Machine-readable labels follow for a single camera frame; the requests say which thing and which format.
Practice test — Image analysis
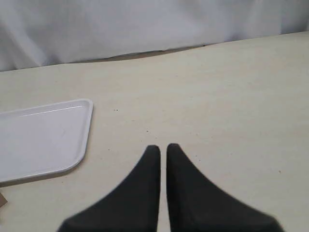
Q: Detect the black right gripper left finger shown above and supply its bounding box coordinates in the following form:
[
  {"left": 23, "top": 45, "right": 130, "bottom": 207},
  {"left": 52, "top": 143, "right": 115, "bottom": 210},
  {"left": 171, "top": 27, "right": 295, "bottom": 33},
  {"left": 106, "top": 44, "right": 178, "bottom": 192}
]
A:
[{"left": 58, "top": 145, "right": 161, "bottom": 232}]

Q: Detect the notched wooden piece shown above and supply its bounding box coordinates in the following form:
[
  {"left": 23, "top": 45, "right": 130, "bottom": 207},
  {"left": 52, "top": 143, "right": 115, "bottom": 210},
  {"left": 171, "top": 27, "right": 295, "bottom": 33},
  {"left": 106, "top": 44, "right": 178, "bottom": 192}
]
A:
[{"left": 0, "top": 193, "right": 7, "bottom": 207}]

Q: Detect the white plastic tray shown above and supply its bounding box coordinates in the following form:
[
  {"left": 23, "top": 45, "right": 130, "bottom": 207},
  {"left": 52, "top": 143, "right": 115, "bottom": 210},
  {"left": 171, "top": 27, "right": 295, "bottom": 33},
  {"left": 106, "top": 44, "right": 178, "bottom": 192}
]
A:
[{"left": 0, "top": 99, "right": 93, "bottom": 184}]

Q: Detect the white backdrop cloth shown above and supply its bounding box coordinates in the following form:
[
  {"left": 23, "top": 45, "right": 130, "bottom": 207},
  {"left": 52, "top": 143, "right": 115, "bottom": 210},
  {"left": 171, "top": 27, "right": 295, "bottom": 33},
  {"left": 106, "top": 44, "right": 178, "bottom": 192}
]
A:
[{"left": 0, "top": 0, "right": 309, "bottom": 71}]

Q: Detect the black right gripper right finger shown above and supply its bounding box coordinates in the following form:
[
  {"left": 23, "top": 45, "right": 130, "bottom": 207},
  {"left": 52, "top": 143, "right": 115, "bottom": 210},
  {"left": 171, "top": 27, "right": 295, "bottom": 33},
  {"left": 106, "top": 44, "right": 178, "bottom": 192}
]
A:
[{"left": 166, "top": 144, "right": 283, "bottom": 232}]

